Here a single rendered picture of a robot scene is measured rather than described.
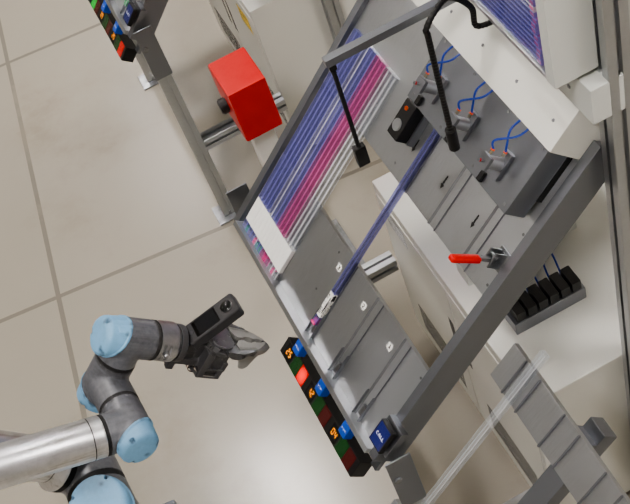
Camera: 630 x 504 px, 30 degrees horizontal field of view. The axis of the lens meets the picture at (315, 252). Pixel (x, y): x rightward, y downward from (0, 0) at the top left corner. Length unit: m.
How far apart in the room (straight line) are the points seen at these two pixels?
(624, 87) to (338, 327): 0.81
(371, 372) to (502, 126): 0.54
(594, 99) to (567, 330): 0.76
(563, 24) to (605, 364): 0.88
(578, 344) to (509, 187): 0.54
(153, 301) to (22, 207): 0.69
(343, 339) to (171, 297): 1.29
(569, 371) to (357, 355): 0.41
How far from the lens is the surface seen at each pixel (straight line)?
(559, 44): 1.65
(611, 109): 1.75
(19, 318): 3.67
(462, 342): 2.01
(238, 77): 2.81
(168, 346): 2.15
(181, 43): 4.25
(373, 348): 2.19
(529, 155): 1.88
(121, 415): 2.09
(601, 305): 2.39
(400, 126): 2.13
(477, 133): 1.97
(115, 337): 2.09
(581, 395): 2.36
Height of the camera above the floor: 2.58
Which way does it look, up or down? 49 degrees down
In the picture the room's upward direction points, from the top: 23 degrees counter-clockwise
